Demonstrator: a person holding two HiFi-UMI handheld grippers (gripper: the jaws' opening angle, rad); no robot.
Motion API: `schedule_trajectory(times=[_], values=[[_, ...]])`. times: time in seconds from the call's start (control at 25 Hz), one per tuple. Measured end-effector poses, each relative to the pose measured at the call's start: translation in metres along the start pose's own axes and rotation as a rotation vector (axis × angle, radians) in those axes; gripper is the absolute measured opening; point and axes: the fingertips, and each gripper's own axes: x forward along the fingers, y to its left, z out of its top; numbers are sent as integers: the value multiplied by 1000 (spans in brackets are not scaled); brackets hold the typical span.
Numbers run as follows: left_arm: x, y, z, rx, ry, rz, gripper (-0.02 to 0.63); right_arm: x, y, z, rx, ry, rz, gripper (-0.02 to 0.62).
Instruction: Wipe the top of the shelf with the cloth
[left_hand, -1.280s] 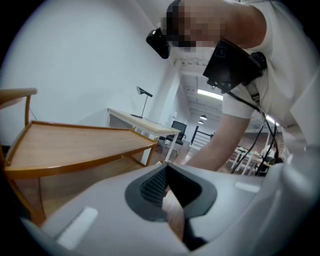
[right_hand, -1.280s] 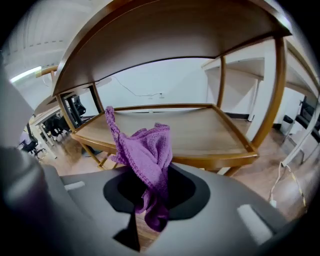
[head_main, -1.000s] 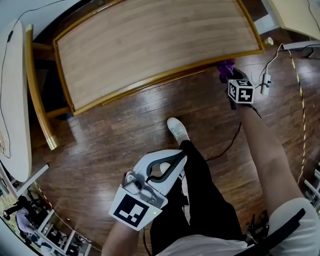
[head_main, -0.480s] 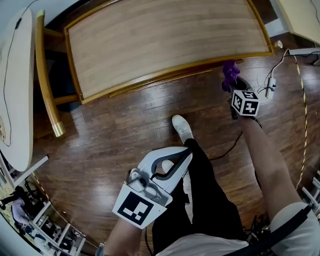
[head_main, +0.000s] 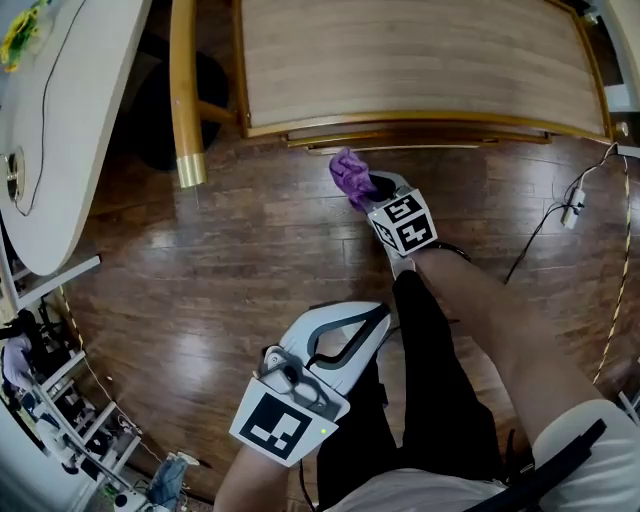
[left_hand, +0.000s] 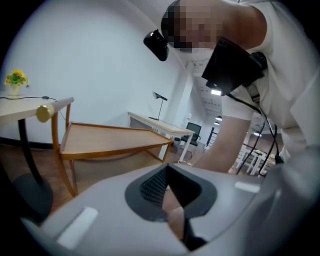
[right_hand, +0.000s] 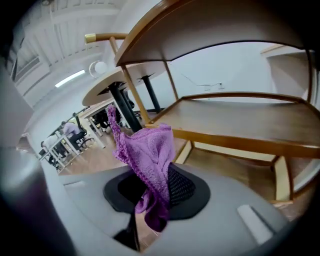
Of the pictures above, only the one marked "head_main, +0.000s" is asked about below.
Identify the white power strip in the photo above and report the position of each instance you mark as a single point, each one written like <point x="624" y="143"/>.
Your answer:
<point x="572" y="210"/>

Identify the wooden desk with white legs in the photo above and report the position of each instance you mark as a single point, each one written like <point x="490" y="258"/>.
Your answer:
<point x="55" y="280"/>

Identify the yellow sunflower bouquet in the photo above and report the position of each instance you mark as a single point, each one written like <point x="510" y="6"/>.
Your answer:
<point x="22" y="35"/>

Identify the long yellow black striped tape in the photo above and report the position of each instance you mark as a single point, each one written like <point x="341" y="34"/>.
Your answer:
<point x="620" y="280"/>

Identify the person's white shirt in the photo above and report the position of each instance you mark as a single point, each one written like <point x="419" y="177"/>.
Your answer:
<point x="575" y="470"/>

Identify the wooden three-tier shelf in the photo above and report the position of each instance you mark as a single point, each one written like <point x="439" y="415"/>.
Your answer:
<point x="410" y="60"/>

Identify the short yellow black striped tape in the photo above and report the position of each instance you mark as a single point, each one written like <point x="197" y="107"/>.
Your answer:
<point x="74" y="320"/>

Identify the person's left forearm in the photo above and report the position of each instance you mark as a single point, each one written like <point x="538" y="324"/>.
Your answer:
<point x="255" y="485"/>

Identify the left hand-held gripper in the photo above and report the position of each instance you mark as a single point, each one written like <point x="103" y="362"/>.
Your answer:
<point x="272" y="425"/>

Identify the round gold lamp base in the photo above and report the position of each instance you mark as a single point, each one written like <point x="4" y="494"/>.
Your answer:
<point x="11" y="172"/>

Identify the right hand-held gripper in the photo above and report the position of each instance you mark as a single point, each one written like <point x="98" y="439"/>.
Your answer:
<point x="405" y="222"/>

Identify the person's black trousers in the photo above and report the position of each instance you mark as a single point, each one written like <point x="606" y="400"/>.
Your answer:
<point x="430" y="400"/>

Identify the person's left hand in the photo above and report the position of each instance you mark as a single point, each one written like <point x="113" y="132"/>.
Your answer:
<point x="311" y="395"/>

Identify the round beige table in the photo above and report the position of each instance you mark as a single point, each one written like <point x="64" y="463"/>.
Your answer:
<point x="75" y="125"/>

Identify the person's right forearm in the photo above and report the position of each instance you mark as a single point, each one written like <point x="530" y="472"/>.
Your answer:
<point x="500" y="330"/>

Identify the purple cloth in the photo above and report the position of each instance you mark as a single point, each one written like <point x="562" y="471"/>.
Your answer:
<point x="352" y="177"/>

